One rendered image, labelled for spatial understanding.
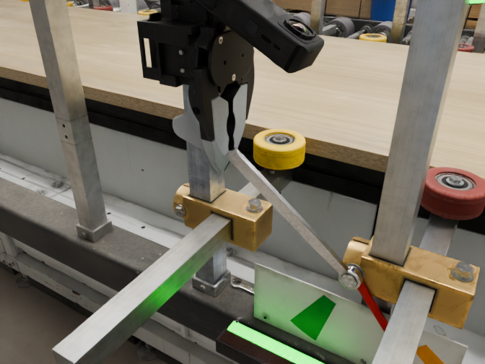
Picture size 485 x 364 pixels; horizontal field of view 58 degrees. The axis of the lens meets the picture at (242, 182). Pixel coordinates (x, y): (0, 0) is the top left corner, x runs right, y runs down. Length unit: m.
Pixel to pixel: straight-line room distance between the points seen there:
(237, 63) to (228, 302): 0.38
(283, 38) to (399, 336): 0.28
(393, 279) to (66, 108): 0.52
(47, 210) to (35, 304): 0.90
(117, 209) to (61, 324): 0.74
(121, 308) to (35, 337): 1.25
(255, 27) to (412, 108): 0.16
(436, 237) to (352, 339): 0.16
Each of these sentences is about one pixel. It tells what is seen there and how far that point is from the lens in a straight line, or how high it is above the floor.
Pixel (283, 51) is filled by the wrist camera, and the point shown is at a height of 1.10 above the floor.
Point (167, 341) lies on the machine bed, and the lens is 1.35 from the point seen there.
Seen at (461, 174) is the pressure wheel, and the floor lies 0.91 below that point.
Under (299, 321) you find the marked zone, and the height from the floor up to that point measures 0.73.
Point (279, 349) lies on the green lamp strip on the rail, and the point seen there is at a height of 0.70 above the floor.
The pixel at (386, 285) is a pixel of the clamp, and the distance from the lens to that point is 0.52.
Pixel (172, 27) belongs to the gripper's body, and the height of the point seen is 1.11.
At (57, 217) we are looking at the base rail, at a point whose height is 0.70.
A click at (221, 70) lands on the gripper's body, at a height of 1.08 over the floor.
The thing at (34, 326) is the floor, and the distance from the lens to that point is 1.74.
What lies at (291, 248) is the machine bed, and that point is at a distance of 0.85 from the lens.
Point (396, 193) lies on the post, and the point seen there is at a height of 0.95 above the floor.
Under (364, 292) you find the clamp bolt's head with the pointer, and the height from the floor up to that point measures 0.83.
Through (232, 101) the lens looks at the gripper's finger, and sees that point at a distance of 0.43.
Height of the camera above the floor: 1.18
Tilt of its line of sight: 30 degrees down
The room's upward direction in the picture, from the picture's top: straight up
